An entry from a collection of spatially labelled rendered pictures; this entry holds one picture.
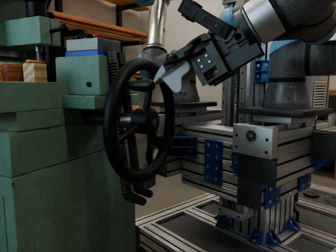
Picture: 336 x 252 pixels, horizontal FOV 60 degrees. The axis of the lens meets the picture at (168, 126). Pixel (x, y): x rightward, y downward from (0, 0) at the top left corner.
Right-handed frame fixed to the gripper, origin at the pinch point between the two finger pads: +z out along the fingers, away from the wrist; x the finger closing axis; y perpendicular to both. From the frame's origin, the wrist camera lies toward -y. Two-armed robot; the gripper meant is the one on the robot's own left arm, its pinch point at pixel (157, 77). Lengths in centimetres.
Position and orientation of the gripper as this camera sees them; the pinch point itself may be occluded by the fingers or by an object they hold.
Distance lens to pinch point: 60.0
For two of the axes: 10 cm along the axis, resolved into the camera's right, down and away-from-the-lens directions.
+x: 4.5, -1.2, 8.9
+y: 4.5, 8.9, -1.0
